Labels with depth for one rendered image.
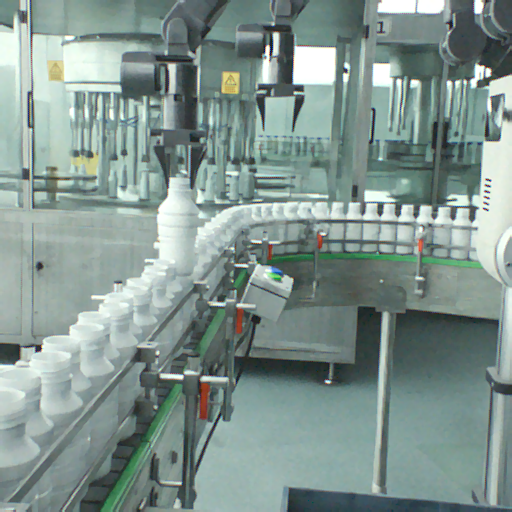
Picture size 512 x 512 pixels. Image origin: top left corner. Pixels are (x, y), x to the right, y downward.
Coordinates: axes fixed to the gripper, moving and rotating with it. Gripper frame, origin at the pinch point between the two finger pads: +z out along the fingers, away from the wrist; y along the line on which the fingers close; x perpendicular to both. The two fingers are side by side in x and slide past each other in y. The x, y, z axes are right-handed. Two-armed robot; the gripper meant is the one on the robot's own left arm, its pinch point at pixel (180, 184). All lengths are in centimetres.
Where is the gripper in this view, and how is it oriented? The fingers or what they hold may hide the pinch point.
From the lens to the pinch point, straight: 140.8
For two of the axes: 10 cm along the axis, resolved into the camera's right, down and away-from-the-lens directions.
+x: 0.8, -1.4, 9.9
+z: -0.4, 9.9, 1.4
